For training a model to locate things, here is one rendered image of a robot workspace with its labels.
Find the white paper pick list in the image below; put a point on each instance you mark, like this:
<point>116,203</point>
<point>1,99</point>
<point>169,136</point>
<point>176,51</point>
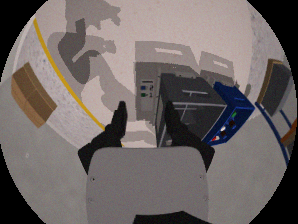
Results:
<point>147,91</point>

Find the blue crate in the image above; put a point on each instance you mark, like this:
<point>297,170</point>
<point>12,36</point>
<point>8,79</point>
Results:
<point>243,110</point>

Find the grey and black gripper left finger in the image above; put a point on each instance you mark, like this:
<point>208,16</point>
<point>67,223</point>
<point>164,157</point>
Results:
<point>108,138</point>

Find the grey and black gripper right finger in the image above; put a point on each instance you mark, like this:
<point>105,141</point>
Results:
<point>181,135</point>

